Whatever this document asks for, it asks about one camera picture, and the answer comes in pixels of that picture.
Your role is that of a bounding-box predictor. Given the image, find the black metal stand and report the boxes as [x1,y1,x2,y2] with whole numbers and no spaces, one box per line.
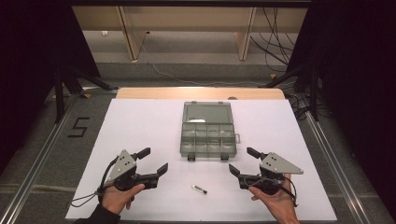
[259,62,322,122]
[51,62,120,124]

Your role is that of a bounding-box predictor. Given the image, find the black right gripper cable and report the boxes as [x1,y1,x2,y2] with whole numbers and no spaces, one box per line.
[280,175,300,208]

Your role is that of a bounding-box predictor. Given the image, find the clear plastic compartment box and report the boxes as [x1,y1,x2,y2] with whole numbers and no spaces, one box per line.
[179,100,242,161]

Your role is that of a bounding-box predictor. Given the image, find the wooden table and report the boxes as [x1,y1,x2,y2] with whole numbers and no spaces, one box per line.
[115,87,286,101]

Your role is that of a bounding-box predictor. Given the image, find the small white and black tube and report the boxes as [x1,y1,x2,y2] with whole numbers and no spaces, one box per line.
[191,184,208,196]

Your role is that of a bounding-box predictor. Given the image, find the white table sheet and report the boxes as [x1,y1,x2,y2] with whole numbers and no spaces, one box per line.
[64,98,338,223]

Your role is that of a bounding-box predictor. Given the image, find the light wooden shelf unit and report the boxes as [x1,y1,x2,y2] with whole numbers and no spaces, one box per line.
[71,5,309,62]

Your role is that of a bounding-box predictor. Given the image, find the person's left hand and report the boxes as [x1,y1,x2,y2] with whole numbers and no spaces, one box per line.
[101,183,147,216]

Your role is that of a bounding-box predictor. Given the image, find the hanging black cables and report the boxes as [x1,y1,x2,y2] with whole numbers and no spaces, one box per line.
[249,7,297,75]

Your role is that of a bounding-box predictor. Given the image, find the black floor cables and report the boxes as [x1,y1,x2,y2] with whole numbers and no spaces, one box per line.
[285,89,332,121]

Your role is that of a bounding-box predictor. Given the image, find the person's right hand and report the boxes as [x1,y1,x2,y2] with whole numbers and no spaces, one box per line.
[247,174,300,219]

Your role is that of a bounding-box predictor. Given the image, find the dark curtain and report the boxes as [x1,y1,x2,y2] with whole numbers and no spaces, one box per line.
[285,0,396,216]
[0,0,101,175]

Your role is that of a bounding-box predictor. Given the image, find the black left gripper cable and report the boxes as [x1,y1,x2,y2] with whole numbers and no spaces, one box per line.
[69,157,120,209]

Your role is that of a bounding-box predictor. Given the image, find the aluminium floor rail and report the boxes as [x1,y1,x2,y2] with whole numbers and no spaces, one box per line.
[0,92,79,224]
[304,111,372,224]

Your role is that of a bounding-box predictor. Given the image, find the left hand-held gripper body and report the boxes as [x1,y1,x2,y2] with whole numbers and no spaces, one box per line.
[104,148,160,192]

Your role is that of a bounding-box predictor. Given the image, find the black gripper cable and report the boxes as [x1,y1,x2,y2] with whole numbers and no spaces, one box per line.
[280,175,300,208]
[69,157,120,209]

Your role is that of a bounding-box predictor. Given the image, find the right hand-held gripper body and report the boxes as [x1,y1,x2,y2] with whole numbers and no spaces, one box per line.
[237,151,304,196]

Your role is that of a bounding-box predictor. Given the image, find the white floor cable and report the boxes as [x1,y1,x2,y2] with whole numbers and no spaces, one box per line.
[132,31,273,89]

